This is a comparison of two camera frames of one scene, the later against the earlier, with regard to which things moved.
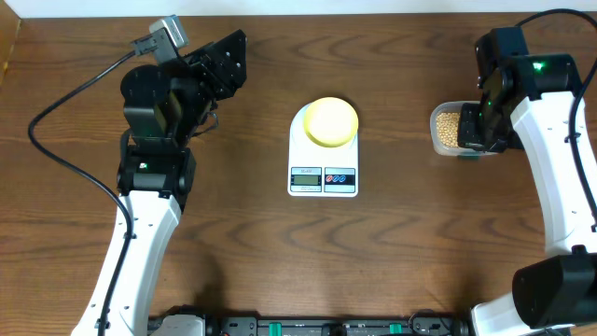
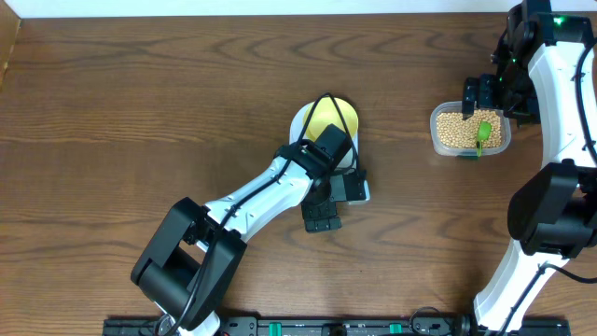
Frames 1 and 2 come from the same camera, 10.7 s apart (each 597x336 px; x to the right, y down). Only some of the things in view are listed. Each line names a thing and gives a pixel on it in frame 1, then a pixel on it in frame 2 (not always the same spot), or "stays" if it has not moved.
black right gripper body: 483,129 → 516,101
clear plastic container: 451,106 stays
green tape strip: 468,158 stays
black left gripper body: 204,88 → 320,209
